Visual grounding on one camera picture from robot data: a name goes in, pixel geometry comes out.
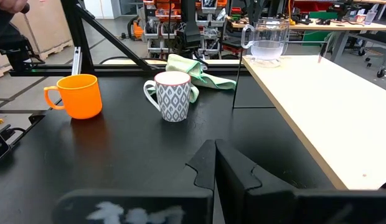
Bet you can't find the wooden pallet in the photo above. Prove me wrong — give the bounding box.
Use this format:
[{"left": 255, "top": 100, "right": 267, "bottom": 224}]
[{"left": 0, "top": 40, "right": 74, "bottom": 81}]

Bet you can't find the silver aluminium bracket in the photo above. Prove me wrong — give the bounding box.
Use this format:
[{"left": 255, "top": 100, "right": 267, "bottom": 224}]
[{"left": 71, "top": 46, "right": 83, "bottom": 77}]

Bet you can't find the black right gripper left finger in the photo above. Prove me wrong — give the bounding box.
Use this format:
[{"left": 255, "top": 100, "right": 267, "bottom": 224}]
[{"left": 186, "top": 139, "right": 216, "bottom": 191}]

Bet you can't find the grey white patterned mug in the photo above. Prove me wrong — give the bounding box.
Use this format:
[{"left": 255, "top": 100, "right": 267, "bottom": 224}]
[{"left": 143, "top": 70, "right": 192, "bottom": 123}]

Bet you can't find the black table-level camera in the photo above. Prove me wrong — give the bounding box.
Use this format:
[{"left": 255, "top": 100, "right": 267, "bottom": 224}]
[{"left": 0, "top": 133, "right": 12, "bottom": 164}]

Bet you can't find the person's hand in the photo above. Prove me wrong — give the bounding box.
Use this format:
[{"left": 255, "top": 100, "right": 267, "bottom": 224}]
[{"left": 0, "top": 0, "right": 29, "bottom": 15}]

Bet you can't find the parts bin rack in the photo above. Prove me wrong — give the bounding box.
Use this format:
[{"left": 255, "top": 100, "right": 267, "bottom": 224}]
[{"left": 142, "top": 0, "right": 228, "bottom": 60}]

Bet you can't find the black equipment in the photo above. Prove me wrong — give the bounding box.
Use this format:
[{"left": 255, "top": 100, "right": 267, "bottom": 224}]
[{"left": 0, "top": 12, "right": 46, "bottom": 73}]

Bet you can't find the green panel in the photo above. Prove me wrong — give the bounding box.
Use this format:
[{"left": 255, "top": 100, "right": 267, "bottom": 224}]
[{"left": 308, "top": 11, "right": 334, "bottom": 43}]

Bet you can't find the wooden workbench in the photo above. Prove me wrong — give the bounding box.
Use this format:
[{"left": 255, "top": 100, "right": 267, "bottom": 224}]
[{"left": 228, "top": 17, "right": 386, "bottom": 63}]

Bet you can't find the green microfibre cloth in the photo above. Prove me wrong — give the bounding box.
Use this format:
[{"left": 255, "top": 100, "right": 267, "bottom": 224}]
[{"left": 146, "top": 53, "right": 237, "bottom": 103}]

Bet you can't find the wooden shelf with black legs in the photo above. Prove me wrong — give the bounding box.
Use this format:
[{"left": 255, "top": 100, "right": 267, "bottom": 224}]
[{"left": 232, "top": 40, "right": 386, "bottom": 191}]

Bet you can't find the black aluminium table frame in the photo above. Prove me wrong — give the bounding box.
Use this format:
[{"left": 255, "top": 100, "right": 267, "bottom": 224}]
[{"left": 7, "top": 0, "right": 243, "bottom": 78}]

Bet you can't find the clear glass mug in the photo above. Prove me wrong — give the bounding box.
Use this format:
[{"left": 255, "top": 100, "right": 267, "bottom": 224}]
[{"left": 240, "top": 18, "right": 290, "bottom": 68}]

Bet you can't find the orange shop vacuum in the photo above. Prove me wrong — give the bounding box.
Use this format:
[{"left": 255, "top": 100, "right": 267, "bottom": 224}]
[{"left": 127, "top": 16, "right": 144, "bottom": 41}]

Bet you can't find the orange plastic mug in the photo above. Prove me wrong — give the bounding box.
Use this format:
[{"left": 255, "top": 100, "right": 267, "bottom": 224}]
[{"left": 43, "top": 73, "right": 103, "bottom": 120}]

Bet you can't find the large cardboard box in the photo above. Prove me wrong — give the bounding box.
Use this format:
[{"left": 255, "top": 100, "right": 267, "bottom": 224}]
[{"left": 11, "top": 0, "right": 72, "bottom": 54}]

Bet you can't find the black office chair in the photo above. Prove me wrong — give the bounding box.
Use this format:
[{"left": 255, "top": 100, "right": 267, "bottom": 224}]
[{"left": 348, "top": 29, "right": 386, "bottom": 78}]

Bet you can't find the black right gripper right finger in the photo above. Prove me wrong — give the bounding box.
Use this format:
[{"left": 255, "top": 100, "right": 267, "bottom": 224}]
[{"left": 215, "top": 139, "right": 296, "bottom": 224}]

